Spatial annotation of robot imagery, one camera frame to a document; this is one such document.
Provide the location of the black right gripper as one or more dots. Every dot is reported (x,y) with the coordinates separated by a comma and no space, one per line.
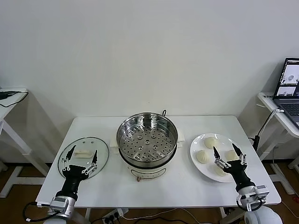
(237,172)

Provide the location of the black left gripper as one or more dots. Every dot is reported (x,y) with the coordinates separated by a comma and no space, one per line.
(73,172)

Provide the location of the white steamed baozi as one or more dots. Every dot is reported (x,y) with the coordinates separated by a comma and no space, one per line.
(202,156)
(218,172)
(211,142)
(230,155)

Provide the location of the round glass lid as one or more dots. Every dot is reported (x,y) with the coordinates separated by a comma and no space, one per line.
(88,144)

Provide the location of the perforated steel steamer basket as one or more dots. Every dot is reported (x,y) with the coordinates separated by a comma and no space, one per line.
(130,130)

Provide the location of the round white plate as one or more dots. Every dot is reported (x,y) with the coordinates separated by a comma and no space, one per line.
(198,168)

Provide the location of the white side table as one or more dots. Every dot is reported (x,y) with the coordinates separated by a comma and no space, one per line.
(9,109)
(268,102)

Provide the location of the white power strip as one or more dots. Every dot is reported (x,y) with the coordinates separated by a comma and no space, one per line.
(114,213)

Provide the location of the white electric cooker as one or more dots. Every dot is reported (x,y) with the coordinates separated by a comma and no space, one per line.
(149,172)

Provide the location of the grey open laptop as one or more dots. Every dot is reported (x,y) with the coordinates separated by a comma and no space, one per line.
(288,102)

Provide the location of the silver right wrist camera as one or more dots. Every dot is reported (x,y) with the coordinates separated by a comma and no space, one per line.
(262,189)

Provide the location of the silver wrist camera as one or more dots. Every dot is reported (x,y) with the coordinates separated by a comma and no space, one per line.
(58,202)
(262,189)

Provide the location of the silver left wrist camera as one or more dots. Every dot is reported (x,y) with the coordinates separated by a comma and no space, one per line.
(58,202)

